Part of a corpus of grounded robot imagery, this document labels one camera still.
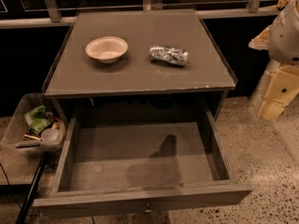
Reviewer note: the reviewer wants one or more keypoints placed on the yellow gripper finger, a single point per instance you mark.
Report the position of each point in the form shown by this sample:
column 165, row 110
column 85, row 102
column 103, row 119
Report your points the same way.
column 260, row 42
column 282, row 89

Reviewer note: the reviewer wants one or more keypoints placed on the crushed silver redbull can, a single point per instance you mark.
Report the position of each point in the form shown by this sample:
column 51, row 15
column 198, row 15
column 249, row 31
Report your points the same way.
column 173, row 56

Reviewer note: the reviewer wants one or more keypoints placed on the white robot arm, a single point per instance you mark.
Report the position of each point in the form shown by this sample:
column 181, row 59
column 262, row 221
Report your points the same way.
column 281, row 40

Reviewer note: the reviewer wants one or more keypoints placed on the open grey top drawer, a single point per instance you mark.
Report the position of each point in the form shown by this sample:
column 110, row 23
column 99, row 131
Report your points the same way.
column 107, row 170

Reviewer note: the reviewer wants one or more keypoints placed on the grey wooden cabinet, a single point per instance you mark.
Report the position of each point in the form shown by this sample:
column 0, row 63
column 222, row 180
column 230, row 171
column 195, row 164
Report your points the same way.
column 75, row 75

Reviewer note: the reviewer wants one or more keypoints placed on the white paper bowl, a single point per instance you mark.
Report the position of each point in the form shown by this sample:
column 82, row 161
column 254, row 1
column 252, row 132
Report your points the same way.
column 107, row 49

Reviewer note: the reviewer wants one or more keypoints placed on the clear plastic cup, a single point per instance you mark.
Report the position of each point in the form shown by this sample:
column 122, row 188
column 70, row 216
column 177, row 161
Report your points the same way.
column 49, row 135

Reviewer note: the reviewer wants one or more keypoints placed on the green snack bag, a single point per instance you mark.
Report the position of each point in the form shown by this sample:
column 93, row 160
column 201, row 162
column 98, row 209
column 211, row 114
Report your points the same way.
column 36, row 119

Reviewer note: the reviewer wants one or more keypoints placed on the clear plastic bin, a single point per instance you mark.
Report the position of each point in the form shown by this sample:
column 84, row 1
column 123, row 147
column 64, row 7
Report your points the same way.
column 18, row 135

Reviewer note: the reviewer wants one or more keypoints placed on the black pole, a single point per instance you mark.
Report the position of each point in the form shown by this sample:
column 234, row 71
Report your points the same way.
column 32, row 189

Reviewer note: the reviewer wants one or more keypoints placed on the metal window rail frame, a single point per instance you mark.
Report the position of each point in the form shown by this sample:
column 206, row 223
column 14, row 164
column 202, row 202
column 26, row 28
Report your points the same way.
column 44, row 13

